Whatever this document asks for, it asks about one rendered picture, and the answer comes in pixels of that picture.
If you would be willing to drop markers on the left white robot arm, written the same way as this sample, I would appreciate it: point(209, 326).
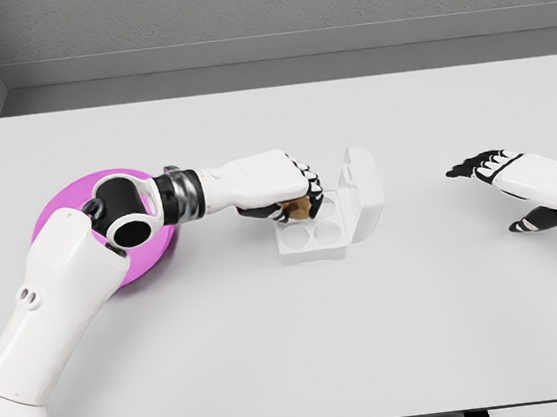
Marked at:
point(57, 294)

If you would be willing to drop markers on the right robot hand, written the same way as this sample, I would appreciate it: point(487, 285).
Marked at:
point(511, 177)

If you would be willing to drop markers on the pink round plate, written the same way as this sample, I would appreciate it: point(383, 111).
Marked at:
point(154, 245)

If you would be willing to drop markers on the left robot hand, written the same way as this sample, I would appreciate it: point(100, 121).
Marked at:
point(267, 177)

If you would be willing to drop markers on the brown egg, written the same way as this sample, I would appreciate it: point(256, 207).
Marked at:
point(296, 209)

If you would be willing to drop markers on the white egg box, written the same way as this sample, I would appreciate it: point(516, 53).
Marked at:
point(332, 217)

